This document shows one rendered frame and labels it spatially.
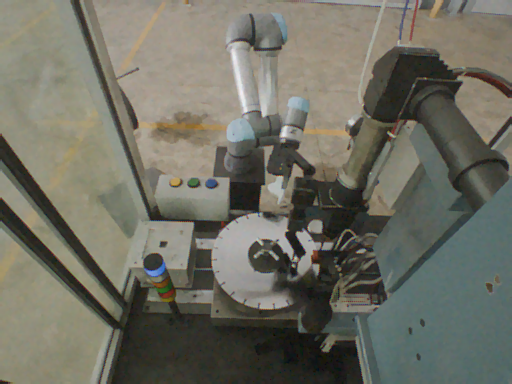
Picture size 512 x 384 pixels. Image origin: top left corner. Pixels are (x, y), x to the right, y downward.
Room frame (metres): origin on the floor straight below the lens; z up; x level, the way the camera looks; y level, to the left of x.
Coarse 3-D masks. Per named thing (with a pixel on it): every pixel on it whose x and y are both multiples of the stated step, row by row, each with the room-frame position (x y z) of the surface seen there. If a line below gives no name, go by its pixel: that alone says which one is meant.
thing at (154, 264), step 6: (144, 258) 0.31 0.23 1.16; (150, 258) 0.31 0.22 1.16; (156, 258) 0.31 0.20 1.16; (162, 258) 0.31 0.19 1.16; (144, 264) 0.29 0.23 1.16; (150, 264) 0.30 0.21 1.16; (156, 264) 0.30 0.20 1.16; (162, 264) 0.30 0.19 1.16; (150, 270) 0.28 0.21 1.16; (156, 270) 0.28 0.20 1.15; (162, 270) 0.29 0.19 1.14
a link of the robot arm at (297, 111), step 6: (294, 102) 0.88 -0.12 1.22; (300, 102) 0.88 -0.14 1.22; (306, 102) 0.89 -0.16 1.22; (288, 108) 0.87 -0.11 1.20; (294, 108) 0.86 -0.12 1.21; (300, 108) 0.86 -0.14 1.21; (306, 108) 0.87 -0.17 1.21; (282, 114) 0.90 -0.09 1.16; (288, 114) 0.85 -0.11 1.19; (294, 114) 0.84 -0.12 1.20; (300, 114) 0.84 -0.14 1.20; (306, 114) 0.86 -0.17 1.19; (282, 120) 0.88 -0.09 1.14; (288, 120) 0.83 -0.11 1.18; (294, 120) 0.83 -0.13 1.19; (300, 120) 0.83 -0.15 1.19; (294, 126) 0.81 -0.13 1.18; (300, 126) 0.82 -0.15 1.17
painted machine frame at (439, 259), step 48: (432, 144) 0.33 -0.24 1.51; (432, 192) 0.30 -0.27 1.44; (384, 240) 0.32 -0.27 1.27; (432, 240) 0.24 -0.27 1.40; (480, 240) 0.13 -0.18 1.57; (432, 288) 0.13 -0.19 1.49; (480, 288) 0.10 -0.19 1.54; (384, 336) 0.12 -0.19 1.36; (432, 336) 0.09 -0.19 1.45; (480, 336) 0.07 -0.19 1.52
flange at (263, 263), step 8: (256, 240) 0.50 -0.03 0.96; (264, 240) 0.50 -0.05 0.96; (272, 240) 0.50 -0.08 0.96; (256, 248) 0.47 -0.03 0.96; (272, 248) 0.46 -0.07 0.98; (280, 248) 0.48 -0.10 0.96; (248, 256) 0.44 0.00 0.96; (264, 256) 0.44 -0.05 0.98; (272, 256) 0.44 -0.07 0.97; (280, 256) 0.45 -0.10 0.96; (256, 264) 0.42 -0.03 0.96; (264, 264) 0.42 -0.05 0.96; (272, 264) 0.42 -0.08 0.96; (280, 264) 0.42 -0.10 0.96
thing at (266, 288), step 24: (264, 216) 0.60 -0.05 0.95; (216, 240) 0.50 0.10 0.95; (240, 240) 0.50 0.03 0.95; (312, 240) 0.52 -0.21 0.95; (216, 264) 0.41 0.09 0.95; (240, 264) 0.42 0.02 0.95; (288, 264) 0.43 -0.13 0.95; (312, 264) 0.43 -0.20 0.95; (240, 288) 0.34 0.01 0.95; (264, 288) 0.35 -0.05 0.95; (288, 288) 0.35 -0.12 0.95
